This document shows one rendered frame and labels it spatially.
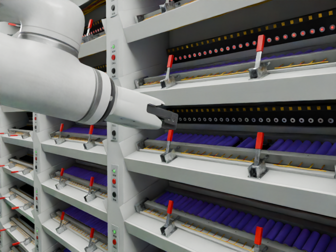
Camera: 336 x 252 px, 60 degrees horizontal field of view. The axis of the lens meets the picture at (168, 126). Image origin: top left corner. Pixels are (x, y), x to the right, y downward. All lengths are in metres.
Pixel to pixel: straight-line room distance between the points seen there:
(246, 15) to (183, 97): 0.31
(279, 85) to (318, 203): 0.22
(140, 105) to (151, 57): 0.57
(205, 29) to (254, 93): 0.41
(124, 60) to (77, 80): 0.54
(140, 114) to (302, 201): 0.33
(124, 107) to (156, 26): 0.44
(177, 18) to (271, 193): 0.47
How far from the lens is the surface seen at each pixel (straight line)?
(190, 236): 0.82
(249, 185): 0.63
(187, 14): 0.76
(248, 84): 0.62
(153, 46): 1.02
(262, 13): 0.87
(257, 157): 0.63
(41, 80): 0.38
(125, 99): 0.44
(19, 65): 0.38
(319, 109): 0.71
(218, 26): 0.94
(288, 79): 0.58
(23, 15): 0.43
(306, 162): 0.64
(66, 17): 0.41
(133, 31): 0.92
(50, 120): 1.56
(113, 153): 0.97
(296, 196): 0.59
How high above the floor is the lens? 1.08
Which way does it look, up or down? 2 degrees down
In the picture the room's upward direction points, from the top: straight up
